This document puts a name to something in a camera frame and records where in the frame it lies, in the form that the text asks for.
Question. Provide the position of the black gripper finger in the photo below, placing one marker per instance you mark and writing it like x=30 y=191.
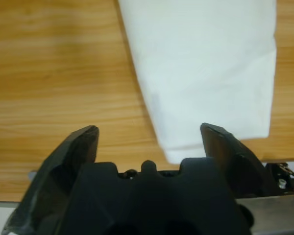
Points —
x=242 y=171
x=44 y=195

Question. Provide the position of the white T-shirt with small print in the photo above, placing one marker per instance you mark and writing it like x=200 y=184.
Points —
x=198 y=73

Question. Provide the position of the dark camera post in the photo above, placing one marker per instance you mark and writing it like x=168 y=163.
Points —
x=272 y=171

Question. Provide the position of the silver bracket fitting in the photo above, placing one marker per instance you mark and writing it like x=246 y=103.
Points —
x=281 y=182

